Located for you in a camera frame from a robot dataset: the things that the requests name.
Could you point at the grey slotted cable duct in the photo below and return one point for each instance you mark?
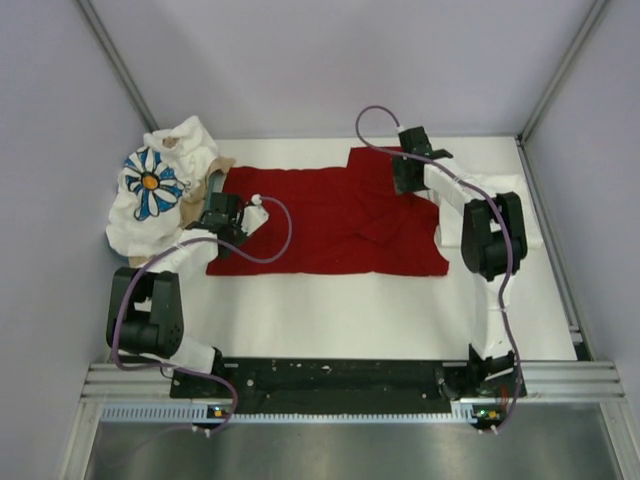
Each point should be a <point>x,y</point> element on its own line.
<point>200,413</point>

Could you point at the right aluminium frame post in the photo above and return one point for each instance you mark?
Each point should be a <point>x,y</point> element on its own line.
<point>589,25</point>

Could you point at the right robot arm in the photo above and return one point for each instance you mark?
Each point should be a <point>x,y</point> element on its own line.
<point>493,245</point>

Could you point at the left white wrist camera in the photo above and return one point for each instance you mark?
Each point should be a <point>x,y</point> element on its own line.
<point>254,215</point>

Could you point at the left aluminium frame post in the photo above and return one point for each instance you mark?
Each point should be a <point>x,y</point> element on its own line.
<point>121,71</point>

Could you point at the folded white t shirt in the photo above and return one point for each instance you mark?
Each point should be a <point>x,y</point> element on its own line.
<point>449,231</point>

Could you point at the white flower print t shirt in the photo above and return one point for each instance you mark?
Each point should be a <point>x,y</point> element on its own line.
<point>145,215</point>

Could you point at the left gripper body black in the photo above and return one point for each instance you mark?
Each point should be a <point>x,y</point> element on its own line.
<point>238,236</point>

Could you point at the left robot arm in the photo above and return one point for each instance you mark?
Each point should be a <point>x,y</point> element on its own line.
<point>146,326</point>

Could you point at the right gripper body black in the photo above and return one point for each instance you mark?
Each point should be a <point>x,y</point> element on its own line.
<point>402,179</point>

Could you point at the tan t shirt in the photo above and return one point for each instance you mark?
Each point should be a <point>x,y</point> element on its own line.
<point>170,188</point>

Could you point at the teal plastic bin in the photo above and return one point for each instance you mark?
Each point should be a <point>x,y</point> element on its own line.
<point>212,182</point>

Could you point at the red t shirt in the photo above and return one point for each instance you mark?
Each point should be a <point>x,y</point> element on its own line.
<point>335,221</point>

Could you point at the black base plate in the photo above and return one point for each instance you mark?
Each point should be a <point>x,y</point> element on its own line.
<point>360,387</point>

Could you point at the white crumpled t shirt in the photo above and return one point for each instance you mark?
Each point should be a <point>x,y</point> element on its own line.
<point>188,149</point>

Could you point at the aluminium frame post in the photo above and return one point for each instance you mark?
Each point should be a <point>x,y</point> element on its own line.
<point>121,71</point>
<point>589,25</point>

